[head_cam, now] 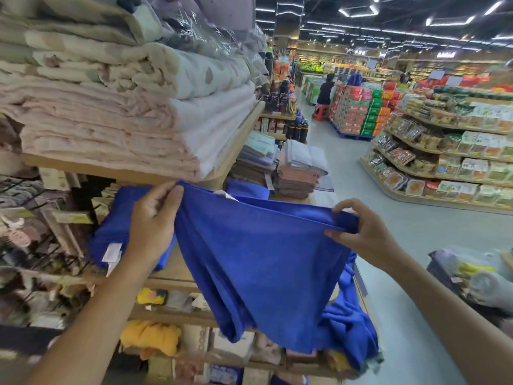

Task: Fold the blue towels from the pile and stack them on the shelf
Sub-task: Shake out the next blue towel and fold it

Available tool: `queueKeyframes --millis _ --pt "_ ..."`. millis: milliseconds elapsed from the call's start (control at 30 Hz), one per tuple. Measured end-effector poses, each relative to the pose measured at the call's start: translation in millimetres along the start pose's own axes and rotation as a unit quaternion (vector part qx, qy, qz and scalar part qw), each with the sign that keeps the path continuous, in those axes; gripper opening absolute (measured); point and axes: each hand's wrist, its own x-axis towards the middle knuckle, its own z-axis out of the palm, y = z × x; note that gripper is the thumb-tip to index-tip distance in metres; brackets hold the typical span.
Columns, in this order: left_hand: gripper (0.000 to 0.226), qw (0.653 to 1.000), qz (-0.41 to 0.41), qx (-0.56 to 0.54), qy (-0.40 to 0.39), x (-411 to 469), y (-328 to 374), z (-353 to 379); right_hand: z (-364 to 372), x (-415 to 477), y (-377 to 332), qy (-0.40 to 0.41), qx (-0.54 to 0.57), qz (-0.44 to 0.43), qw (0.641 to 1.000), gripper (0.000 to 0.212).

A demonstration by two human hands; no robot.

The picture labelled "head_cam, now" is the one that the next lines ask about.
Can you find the folded blue towel white label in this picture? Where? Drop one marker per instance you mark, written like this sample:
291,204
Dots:
116,228

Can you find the stack of red boxes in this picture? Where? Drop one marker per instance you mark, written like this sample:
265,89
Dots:
350,110

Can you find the row of black bottles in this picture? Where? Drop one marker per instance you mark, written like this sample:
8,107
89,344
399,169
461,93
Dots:
297,130

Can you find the stack of brown grey towels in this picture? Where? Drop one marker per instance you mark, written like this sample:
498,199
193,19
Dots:
298,168

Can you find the cart of plastic wrapped goods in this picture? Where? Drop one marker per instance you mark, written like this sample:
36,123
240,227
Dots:
477,276

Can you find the shelves of packaged food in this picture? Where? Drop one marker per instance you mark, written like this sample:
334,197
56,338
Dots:
449,148

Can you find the rack of slippers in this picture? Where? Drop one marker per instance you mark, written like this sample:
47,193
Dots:
36,244

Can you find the wooden shelf unit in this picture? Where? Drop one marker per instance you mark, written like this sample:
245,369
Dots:
224,164

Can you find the folded cream patterned blanket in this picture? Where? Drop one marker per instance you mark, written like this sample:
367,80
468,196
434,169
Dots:
120,64

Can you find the yellow cloth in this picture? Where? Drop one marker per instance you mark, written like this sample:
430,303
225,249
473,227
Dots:
150,336

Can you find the small folded blue towel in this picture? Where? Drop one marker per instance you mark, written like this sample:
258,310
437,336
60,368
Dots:
246,190

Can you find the person's left forearm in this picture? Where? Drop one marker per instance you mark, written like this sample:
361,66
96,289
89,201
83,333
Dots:
86,328

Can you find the person's right forearm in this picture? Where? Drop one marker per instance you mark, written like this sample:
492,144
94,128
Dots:
453,320

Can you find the row of boxes under shelf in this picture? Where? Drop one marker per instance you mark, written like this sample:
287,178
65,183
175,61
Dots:
224,356

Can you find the red plastic stool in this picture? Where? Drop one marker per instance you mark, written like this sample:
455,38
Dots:
320,112

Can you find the plastic wrapped grey bedding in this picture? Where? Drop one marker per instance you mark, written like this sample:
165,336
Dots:
216,23

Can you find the large blue towel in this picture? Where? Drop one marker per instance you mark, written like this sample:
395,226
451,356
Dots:
260,260

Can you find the person's right hand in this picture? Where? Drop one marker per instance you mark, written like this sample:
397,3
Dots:
372,238

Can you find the person's right thumb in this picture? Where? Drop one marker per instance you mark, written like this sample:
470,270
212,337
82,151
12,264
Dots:
340,236

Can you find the stack of green boxes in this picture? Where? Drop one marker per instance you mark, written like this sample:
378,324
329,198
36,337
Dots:
372,112

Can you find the person's left hand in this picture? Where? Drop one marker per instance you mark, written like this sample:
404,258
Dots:
152,224

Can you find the person's left thumb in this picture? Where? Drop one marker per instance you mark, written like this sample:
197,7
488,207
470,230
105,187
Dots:
172,202

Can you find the small yellow packet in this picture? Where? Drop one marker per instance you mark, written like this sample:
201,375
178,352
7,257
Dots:
151,296

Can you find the stack of green grey towels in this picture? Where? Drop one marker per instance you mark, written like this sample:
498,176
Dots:
256,158

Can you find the folded pink blanket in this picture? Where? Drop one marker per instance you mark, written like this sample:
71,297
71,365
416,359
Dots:
120,128

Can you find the folded beige patterned blanket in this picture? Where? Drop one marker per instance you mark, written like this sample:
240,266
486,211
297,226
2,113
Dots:
72,15

